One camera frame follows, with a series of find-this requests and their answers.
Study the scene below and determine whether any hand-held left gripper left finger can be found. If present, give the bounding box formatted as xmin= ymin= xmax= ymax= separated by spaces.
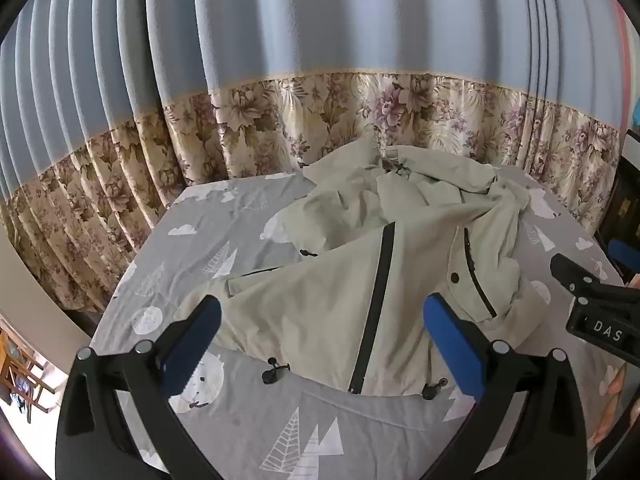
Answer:
xmin=55 ymin=295 xmax=236 ymax=480

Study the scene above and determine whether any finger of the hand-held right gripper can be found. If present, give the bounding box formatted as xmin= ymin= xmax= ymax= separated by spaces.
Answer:
xmin=607 ymin=239 xmax=640 ymax=273
xmin=550 ymin=254 xmax=640 ymax=306

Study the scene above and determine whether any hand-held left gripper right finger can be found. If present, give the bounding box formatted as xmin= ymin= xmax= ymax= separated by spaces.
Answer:
xmin=422 ymin=292 xmax=588 ymax=480

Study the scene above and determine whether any pale green jacket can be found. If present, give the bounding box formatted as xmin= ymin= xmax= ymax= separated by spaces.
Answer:
xmin=172 ymin=137 xmax=553 ymax=401

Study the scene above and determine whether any person's right hand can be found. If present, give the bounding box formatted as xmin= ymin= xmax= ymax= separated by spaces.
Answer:
xmin=592 ymin=362 xmax=640 ymax=451

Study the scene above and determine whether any black glass-door appliance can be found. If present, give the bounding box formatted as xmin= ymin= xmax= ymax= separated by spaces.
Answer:
xmin=595 ymin=130 xmax=640 ymax=281

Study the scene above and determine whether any grey printed bed sheet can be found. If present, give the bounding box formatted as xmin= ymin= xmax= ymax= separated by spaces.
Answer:
xmin=90 ymin=160 xmax=640 ymax=480

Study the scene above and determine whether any wooden chair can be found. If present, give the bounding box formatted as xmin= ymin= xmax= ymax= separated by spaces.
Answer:
xmin=0 ymin=327 xmax=56 ymax=416

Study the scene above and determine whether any blue floral curtain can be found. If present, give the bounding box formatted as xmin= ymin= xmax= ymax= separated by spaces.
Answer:
xmin=0 ymin=0 xmax=631 ymax=316

